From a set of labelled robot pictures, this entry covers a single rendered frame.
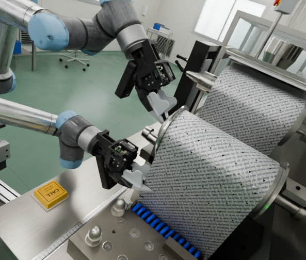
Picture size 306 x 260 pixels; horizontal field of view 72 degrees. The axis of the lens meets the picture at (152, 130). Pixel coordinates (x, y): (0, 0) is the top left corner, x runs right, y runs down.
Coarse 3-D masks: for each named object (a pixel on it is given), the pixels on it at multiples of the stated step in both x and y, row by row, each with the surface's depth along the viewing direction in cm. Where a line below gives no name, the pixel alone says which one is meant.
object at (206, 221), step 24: (168, 168) 51; (144, 192) 58; (168, 192) 53; (192, 192) 49; (168, 216) 56; (192, 216) 51; (216, 216) 47; (240, 216) 44; (192, 240) 54; (216, 240) 50
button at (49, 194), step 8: (48, 184) 68; (56, 184) 69; (40, 192) 64; (48, 192) 65; (56, 192) 66; (64, 192) 67; (40, 200) 64; (48, 200) 63; (56, 200) 65; (48, 208) 63
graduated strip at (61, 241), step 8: (120, 192) 77; (112, 200) 73; (96, 208) 69; (88, 216) 66; (80, 224) 63; (72, 232) 60; (56, 240) 57; (64, 240) 58; (48, 248) 55; (56, 248) 56; (40, 256) 53; (48, 256) 53
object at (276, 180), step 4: (168, 120) 49; (164, 124) 49; (160, 132) 49; (280, 168) 44; (280, 172) 42; (276, 176) 42; (280, 176) 42; (276, 180) 41; (272, 184) 41; (276, 184) 41; (272, 188) 41; (268, 192) 41; (264, 196) 41; (268, 196) 41; (264, 200) 41; (260, 204) 42; (256, 208) 43
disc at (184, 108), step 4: (180, 108) 49; (184, 108) 51; (188, 108) 54; (176, 112) 48; (180, 112) 50; (172, 116) 48; (176, 116) 49; (172, 120) 48; (168, 124) 47; (164, 128) 47; (164, 132) 48; (160, 136) 48; (160, 140) 49; (156, 144) 49; (156, 148) 50
